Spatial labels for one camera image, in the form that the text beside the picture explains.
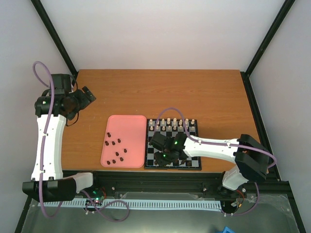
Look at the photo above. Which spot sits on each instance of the pink plastic tray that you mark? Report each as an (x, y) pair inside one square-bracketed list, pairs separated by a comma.
[(131, 130)]

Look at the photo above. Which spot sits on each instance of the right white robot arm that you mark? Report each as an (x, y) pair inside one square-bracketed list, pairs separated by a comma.
[(247, 154)]

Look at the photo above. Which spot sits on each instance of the black frame post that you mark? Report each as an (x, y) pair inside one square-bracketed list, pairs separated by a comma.
[(281, 15), (42, 13)]

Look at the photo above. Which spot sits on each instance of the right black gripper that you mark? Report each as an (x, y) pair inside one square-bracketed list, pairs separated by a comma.
[(161, 162)]

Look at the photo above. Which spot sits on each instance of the light blue cable duct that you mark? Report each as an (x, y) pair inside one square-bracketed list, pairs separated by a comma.
[(205, 205)]

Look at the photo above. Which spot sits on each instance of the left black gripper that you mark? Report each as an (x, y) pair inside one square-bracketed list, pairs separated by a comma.
[(85, 100)]

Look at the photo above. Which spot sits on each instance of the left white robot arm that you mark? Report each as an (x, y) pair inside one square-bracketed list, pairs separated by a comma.
[(54, 109)]

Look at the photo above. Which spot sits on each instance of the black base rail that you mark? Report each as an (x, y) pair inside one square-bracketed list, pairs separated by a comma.
[(207, 185)]

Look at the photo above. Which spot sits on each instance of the left black frame post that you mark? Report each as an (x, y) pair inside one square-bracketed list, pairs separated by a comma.
[(42, 13)]

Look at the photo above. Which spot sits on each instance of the right black frame post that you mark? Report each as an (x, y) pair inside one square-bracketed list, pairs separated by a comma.
[(281, 15)]

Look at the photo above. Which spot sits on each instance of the blue object at bottom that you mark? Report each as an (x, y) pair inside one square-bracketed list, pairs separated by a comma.
[(226, 230)]

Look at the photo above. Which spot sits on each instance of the black white chess board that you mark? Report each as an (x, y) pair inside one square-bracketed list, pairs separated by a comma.
[(150, 151)]

